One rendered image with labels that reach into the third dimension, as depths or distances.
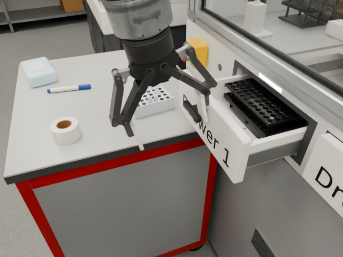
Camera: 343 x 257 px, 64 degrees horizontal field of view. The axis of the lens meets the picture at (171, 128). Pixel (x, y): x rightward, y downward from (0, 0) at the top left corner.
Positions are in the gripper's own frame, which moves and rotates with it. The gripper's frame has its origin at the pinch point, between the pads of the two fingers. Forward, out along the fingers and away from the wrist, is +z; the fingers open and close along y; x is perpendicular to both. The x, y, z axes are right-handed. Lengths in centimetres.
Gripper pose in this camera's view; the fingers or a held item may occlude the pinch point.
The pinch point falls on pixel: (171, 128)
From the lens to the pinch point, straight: 54.1
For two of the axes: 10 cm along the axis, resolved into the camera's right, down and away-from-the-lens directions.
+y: 9.2, -3.8, 1.4
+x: -3.5, -5.8, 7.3
